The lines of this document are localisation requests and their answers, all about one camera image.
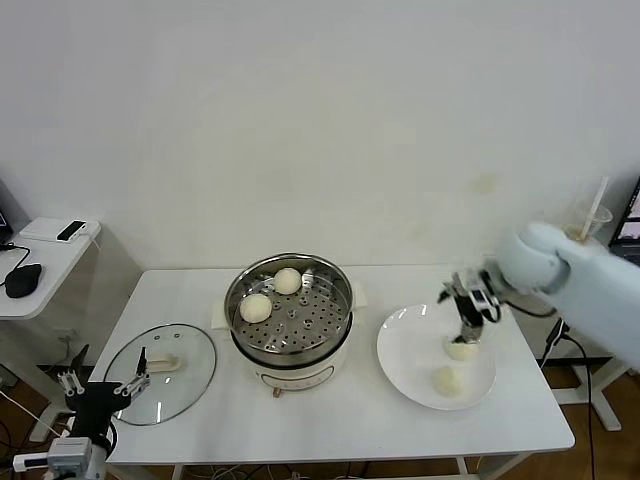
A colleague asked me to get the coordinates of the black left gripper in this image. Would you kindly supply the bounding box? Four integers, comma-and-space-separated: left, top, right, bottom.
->
55, 343, 152, 436

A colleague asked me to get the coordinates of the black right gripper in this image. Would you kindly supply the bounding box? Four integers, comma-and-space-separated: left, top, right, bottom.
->
437, 267, 502, 346

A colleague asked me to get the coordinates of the white steamed baozi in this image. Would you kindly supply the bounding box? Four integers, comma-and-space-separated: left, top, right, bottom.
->
431, 366, 466, 397
273, 267, 303, 296
443, 335, 479, 361
239, 293, 274, 325

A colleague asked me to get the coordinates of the glass lid with cream handle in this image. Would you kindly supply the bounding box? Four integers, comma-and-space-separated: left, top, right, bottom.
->
102, 323, 219, 427

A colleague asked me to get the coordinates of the stainless steel steamer basket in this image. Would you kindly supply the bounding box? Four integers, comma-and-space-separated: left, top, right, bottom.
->
223, 253, 355, 366

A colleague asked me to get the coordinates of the white round plate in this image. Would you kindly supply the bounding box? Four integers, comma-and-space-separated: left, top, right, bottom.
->
376, 303, 499, 412

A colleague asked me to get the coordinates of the white side table with mouse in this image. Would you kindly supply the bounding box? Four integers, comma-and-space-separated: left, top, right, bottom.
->
0, 216, 146, 442

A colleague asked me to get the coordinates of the black computer mouse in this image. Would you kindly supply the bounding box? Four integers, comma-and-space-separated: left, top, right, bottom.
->
4, 263, 44, 299

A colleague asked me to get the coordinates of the black white smartphone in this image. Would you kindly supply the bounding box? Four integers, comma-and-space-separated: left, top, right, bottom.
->
56, 220, 88, 242

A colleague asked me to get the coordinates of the clear plastic drink cup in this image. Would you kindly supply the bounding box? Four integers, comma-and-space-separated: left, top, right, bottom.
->
562, 202, 614, 246

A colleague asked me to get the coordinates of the white side table with cup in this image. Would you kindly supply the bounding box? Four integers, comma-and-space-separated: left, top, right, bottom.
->
519, 279, 626, 434

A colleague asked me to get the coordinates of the white drinking straw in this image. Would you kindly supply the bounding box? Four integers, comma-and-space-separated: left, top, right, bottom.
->
582, 177, 610, 236

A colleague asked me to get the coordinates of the laptop beside drink cup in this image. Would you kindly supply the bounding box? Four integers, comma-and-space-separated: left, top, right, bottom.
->
608, 174, 640, 261

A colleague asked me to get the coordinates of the cream electric cooker pot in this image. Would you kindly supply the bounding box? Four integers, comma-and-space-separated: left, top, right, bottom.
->
212, 279, 372, 397

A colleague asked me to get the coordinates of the laptop beside black mouse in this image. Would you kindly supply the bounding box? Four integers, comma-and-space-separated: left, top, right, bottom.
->
0, 177, 16, 250

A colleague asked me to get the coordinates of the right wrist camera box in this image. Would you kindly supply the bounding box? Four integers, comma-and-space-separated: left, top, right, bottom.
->
469, 287, 501, 321

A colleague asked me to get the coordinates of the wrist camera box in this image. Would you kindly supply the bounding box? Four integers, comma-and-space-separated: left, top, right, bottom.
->
47, 437, 95, 474
469, 287, 501, 321

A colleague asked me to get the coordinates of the white wall power socket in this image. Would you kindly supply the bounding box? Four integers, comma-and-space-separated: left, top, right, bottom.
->
53, 327, 81, 351

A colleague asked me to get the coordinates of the white floor cable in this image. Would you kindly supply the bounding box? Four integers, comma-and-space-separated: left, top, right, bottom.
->
0, 388, 66, 436

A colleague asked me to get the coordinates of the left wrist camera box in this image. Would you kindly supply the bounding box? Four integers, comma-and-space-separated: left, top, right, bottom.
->
47, 437, 95, 474

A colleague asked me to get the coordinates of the black laptop power cable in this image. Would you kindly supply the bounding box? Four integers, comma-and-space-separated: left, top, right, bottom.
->
538, 319, 601, 480

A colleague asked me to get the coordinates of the black mouse cable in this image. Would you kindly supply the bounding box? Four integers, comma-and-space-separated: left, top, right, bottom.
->
0, 241, 32, 290

